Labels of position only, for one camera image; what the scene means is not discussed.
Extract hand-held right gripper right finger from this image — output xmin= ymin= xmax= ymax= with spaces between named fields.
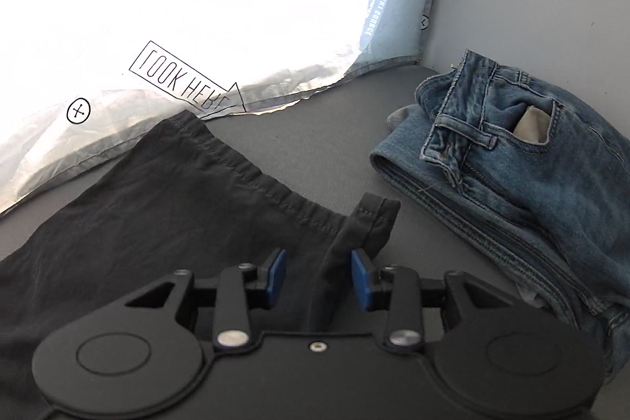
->
xmin=350 ymin=249 xmax=515 ymax=348

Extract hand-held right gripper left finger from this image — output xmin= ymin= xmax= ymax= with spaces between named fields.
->
xmin=120 ymin=248 xmax=287 ymax=348

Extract black pants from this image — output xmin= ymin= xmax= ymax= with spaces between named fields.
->
xmin=0 ymin=109 xmax=402 ymax=420

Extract folded blue jeans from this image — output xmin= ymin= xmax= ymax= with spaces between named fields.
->
xmin=369 ymin=49 xmax=630 ymax=384

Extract white printed sheet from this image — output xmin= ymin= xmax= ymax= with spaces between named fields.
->
xmin=0 ymin=0 xmax=456 ymax=216

